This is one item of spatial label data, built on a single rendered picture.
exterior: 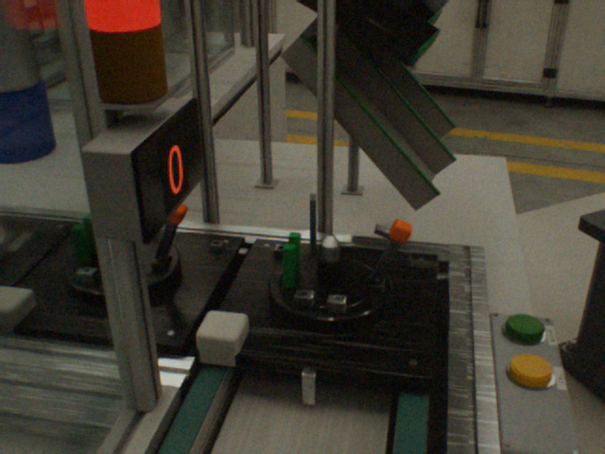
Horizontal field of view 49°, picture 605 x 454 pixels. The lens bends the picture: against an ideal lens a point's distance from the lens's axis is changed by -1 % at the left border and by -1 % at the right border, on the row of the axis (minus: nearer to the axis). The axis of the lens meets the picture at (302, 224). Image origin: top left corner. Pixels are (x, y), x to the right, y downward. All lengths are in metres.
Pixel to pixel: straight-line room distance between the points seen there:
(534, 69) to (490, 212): 3.55
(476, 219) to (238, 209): 0.42
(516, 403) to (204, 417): 0.30
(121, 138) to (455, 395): 0.39
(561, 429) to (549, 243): 0.55
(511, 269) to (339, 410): 0.46
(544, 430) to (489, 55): 4.19
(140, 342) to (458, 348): 0.33
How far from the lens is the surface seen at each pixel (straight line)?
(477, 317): 0.78
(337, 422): 0.69
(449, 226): 1.17
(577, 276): 1.09
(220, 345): 0.69
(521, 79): 4.77
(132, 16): 0.47
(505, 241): 1.15
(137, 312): 0.59
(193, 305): 0.77
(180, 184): 0.53
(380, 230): 0.71
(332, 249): 0.72
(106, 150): 0.46
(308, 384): 0.68
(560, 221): 1.24
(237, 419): 0.70
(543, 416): 0.67
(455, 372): 0.70
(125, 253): 0.56
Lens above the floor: 1.40
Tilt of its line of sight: 28 degrees down
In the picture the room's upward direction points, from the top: 1 degrees counter-clockwise
